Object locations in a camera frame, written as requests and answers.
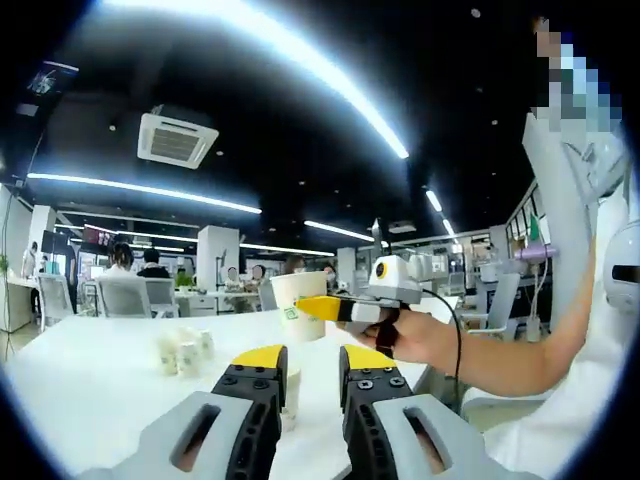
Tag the hanging black screen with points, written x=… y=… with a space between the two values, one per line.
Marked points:
x=45 y=80

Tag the white chest device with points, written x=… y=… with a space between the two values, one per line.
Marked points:
x=620 y=245

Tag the pale armrest office chair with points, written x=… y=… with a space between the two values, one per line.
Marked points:
x=500 y=400

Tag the ceiling air conditioner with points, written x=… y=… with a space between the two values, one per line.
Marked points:
x=177 y=137

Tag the small ceiling light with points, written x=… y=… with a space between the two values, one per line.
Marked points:
x=449 y=227
x=434 y=200

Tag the white mesh office chair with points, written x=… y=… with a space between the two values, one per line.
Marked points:
x=162 y=295
x=125 y=297
x=55 y=297

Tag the short ceiling light strip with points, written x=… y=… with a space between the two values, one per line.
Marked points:
x=340 y=230

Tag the long curved ceiling light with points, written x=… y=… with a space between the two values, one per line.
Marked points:
x=350 y=87

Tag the potted green plant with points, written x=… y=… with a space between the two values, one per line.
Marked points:
x=183 y=281

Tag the reddish wall display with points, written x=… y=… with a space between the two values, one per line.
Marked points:
x=100 y=235

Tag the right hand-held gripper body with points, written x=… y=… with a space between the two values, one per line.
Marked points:
x=400 y=282

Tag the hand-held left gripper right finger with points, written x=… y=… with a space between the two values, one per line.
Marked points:
x=460 y=440

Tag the grey office chair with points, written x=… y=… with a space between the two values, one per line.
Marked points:
x=500 y=305

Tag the small ceiling unit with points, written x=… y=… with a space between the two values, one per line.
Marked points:
x=402 y=228

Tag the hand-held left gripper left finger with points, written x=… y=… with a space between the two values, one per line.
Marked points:
x=160 y=435

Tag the cluster of printed paper cups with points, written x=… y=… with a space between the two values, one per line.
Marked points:
x=185 y=352

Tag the white square pillar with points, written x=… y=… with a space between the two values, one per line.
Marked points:
x=210 y=245

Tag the green hanging cloth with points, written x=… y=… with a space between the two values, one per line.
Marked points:
x=536 y=227

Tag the person's right hand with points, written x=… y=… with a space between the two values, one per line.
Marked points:
x=425 y=345

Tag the purple handheld appliance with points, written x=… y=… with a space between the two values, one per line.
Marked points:
x=535 y=252

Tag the printed paper cup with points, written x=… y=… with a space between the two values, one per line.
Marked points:
x=292 y=285

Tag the white table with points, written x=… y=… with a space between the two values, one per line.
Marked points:
x=100 y=395

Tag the white paper cup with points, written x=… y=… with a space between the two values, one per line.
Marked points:
x=292 y=395

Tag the straight ceiling light strip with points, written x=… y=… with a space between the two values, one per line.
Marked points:
x=150 y=190

